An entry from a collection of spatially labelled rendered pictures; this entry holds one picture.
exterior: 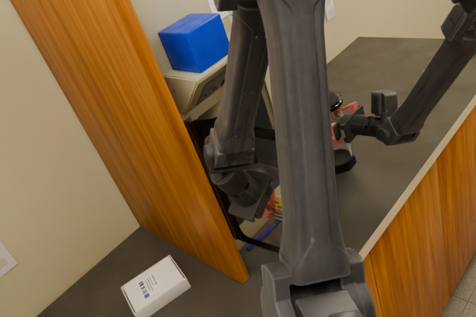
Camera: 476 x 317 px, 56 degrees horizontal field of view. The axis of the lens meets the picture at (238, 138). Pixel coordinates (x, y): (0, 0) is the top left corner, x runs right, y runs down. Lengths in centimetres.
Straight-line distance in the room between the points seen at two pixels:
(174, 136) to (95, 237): 67
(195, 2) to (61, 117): 55
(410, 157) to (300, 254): 106
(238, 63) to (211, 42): 36
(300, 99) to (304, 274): 17
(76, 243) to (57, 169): 25
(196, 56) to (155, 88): 11
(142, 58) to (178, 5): 21
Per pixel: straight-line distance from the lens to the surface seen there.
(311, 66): 43
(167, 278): 129
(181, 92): 99
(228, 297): 123
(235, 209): 93
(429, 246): 177
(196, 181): 100
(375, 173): 144
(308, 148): 44
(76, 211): 147
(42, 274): 151
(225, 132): 72
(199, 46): 93
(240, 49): 58
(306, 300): 47
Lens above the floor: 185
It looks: 31 degrees down
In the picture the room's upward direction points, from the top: 20 degrees counter-clockwise
